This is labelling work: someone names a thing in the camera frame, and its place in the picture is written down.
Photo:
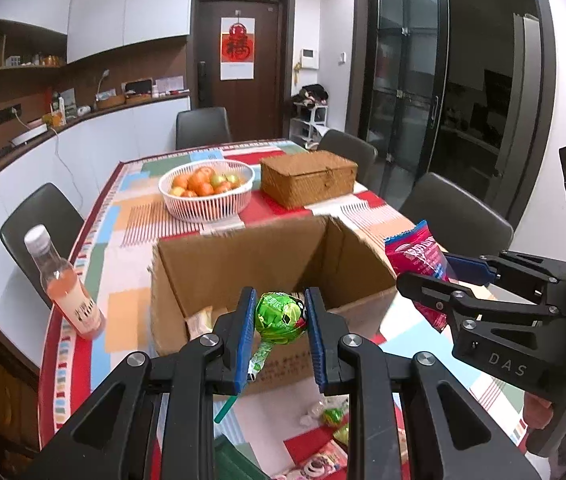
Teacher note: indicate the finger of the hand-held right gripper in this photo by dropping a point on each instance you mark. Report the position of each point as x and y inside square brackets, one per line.
[433, 292]
[468, 267]

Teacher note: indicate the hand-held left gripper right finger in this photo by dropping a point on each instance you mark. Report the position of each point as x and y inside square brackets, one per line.
[315, 342]

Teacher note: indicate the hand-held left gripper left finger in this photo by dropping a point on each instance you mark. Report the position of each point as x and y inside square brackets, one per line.
[245, 342]

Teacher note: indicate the green lollipop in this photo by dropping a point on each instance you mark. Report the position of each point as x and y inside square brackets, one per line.
[280, 315]

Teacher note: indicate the red snack packet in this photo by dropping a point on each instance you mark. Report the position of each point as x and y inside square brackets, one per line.
[413, 252]

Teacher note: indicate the brown cardboard box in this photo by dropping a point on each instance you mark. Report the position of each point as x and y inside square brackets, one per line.
[243, 260]

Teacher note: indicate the person's right hand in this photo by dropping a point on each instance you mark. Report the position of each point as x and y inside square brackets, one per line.
[538, 410]

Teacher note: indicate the beige snack packet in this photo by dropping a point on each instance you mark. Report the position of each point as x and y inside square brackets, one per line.
[203, 322]

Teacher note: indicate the dark grey dining chair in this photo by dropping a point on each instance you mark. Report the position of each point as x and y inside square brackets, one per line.
[348, 147]
[38, 215]
[203, 127]
[458, 210]

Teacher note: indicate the small green candy packets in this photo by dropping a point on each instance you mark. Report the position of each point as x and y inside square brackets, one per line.
[335, 417]

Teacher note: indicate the pink snack packet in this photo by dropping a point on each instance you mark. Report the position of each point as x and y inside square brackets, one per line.
[318, 465]

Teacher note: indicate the white slotted fruit basket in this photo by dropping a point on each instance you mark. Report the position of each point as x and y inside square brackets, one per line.
[203, 208]

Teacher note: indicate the colourful patchwork tablecloth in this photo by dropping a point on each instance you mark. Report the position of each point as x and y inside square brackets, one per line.
[123, 260]

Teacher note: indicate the brown wicker lidded box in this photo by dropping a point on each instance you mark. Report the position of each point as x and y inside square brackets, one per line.
[308, 180]

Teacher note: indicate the pile of orange and green fruit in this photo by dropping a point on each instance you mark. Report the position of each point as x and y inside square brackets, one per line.
[200, 182]

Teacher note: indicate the pink drink bottle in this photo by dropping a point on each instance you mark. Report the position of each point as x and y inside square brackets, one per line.
[68, 300]

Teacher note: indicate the white shoe rack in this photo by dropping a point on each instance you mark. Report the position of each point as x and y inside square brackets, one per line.
[308, 127]

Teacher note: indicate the dark glass sliding door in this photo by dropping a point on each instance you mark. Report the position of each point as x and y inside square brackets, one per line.
[408, 60]

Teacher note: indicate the black bag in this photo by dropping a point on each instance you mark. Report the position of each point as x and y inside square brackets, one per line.
[313, 93]

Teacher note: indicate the dark brown door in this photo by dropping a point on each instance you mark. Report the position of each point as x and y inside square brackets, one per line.
[258, 105]

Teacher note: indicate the white sideboard with brown top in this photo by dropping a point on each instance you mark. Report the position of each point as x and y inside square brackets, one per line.
[103, 145]

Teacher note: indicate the white intercom panel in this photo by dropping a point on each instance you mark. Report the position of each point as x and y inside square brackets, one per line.
[309, 58]

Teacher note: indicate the black box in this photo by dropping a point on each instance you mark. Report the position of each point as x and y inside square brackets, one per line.
[139, 87]

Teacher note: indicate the white bottle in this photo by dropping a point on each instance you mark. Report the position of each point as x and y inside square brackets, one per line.
[61, 110]

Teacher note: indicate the white gooseneck lamp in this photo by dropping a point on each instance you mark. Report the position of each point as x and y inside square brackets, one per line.
[103, 77]

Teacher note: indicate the white flat cooker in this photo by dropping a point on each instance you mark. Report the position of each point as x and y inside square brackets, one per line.
[28, 134]

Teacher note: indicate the red and white wall calendar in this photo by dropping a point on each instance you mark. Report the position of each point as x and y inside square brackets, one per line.
[237, 45]

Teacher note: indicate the white wall cabinets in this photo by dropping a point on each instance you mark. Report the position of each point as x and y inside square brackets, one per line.
[128, 5]

